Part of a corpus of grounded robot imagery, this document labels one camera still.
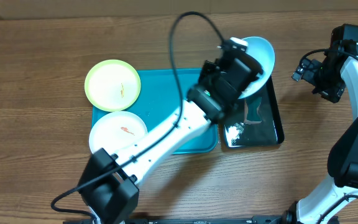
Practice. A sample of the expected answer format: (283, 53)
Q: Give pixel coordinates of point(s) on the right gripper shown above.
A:
(333, 95)

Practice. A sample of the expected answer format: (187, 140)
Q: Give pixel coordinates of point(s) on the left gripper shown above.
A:
(209, 68)

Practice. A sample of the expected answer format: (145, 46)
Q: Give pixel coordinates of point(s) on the green scrub sponge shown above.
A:
(251, 110)

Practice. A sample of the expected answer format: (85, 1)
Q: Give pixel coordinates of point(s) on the light blue plate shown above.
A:
(262, 50)

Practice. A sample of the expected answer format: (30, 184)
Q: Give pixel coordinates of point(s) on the yellow-green plate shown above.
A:
(112, 85)

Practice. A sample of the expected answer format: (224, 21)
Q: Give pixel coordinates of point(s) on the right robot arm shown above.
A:
(340, 186)

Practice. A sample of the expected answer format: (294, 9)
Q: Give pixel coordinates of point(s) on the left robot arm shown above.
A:
(110, 182)

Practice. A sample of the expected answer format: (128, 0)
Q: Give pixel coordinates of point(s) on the black water tray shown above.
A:
(236, 134)

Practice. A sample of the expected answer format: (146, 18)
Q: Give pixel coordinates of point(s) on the teal plastic tray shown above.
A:
(157, 100)

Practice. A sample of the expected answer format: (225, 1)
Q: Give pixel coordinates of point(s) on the white plate with stain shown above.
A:
(116, 130)

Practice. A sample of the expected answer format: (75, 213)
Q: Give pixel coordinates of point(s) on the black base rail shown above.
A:
(254, 220)

